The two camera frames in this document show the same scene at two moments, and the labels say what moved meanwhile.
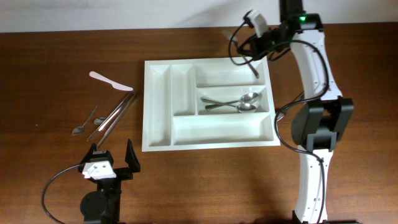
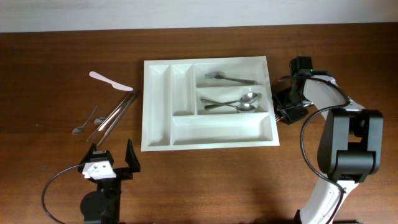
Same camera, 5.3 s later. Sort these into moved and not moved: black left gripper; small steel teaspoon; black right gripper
Moved: black right gripper
Not moved: black left gripper; small steel teaspoon
